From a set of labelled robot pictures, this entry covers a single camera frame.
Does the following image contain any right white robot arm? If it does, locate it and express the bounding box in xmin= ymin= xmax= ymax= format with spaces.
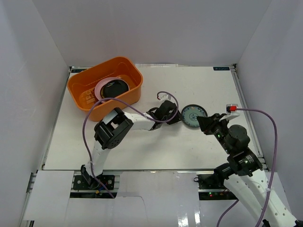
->
xmin=197 ymin=113 xmax=302 ymax=227

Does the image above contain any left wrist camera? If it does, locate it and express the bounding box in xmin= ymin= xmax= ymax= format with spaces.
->
xmin=157 ymin=94 xmax=171 ymax=102

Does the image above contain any purple cable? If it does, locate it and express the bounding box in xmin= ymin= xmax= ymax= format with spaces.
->
xmin=216 ymin=108 xmax=278 ymax=227
xmin=82 ymin=91 xmax=179 ymax=199

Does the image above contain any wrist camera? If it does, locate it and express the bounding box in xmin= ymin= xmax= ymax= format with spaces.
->
xmin=157 ymin=94 xmax=171 ymax=102
xmin=219 ymin=104 xmax=240 ymax=122

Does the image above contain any orange plastic bin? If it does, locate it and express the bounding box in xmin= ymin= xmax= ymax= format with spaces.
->
xmin=67 ymin=56 xmax=143 ymax=113

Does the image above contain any blue floral round plate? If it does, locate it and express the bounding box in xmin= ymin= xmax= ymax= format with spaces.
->
xmin=181 ymin=104 xmax=208 ymax=129

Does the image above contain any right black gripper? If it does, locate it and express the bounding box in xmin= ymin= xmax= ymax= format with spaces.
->
xmin=196 ymin=113 xmax=233 ymax=155

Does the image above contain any pink round plate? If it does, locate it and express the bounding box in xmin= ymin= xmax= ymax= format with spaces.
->
xmin=94 ymin=77 xmax=129 ymax=100

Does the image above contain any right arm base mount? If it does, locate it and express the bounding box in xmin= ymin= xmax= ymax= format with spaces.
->
xmin=193 ymin=174 xmax=237 ymax=201

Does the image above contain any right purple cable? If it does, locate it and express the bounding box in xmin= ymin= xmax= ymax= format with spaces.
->
xmin=216 ymin=108 xmax=278 ymax=227

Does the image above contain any black round plate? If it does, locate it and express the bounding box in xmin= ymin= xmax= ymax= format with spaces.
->
xmin=100 ymin=79 xmax=129 ymax=98

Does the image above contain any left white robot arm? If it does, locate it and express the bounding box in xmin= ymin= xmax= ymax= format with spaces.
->
xmin=80 ymin=100 xmax=181 ymax=189

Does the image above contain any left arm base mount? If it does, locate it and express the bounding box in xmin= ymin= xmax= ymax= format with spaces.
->
xmin=72 ymin=174 xmax=116 ymax=199

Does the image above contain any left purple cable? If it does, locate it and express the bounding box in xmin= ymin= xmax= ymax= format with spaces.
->
xmin=82 ymin=91 xmax=179 ymax=199

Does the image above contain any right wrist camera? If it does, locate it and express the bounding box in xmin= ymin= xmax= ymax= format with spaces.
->
xmin=219 ymin=104 xmax=240 ymax=122

